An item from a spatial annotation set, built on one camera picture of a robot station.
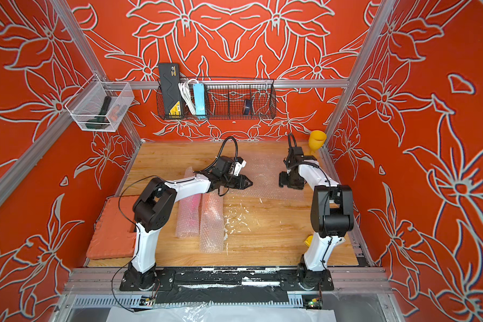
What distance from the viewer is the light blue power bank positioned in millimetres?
899

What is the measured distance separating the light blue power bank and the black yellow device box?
0.24 ft

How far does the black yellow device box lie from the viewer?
2.84 feet

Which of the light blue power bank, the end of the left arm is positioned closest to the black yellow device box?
the light blue power bank

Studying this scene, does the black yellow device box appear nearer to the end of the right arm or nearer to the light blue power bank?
the light blue power bank

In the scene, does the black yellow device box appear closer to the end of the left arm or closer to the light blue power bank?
the light blue power bank
